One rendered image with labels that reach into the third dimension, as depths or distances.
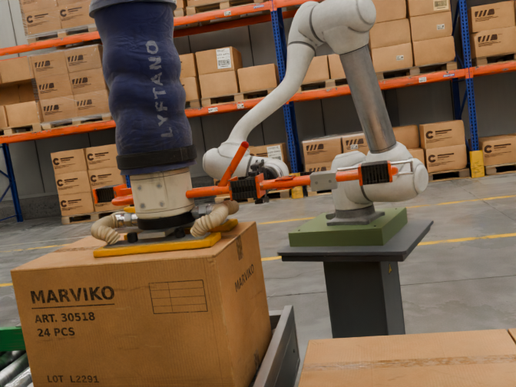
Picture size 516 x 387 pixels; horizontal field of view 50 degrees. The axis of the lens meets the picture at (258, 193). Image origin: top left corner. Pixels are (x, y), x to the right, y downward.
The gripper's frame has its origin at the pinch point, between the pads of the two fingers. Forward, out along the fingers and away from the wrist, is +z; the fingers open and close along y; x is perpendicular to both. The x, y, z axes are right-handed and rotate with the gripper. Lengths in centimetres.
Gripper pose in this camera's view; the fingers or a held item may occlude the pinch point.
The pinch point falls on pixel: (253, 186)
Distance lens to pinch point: 153.3
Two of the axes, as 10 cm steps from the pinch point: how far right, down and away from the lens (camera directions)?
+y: 1.3, 9.9, 1.1
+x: -9.7, 1.1, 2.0
